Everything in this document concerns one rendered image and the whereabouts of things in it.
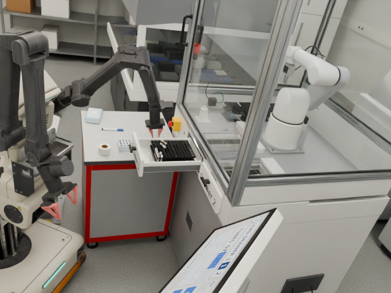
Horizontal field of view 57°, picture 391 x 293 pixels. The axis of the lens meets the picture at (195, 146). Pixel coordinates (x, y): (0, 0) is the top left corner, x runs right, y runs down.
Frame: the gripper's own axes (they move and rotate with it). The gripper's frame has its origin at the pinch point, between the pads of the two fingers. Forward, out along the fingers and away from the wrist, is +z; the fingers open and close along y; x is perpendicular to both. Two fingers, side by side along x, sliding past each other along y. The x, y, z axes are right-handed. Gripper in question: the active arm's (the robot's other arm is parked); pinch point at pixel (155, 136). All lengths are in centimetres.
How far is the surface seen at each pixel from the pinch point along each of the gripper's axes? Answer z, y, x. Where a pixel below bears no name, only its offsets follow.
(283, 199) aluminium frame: 8, 52, -54
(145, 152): 12.5, -5.8, 3.7
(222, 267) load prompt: -19, 4, -104
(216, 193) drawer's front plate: 8.8, 22.8, -43.1
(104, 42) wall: 76, -22, 416
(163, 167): 10.4, 1.5, -14.9
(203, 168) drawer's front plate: 9.1, 21.6, -22.3
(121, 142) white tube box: 14.7, -17.9, 20.8
